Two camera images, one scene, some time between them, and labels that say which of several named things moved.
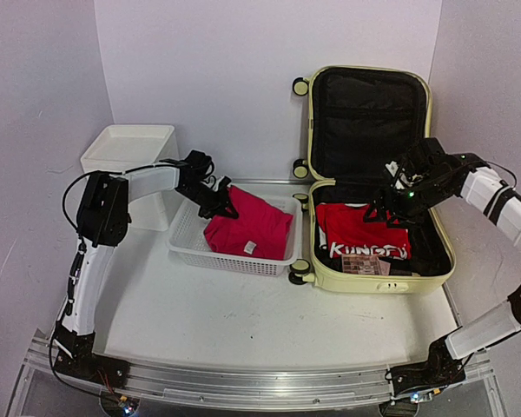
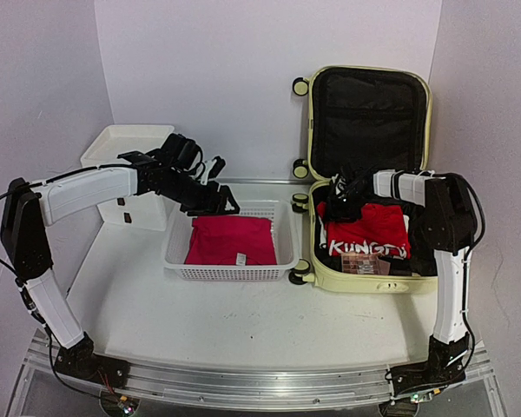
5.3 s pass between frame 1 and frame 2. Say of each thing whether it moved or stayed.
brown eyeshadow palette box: stayed
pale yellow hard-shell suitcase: stayed
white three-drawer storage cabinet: stayed
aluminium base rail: stayed
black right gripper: moved
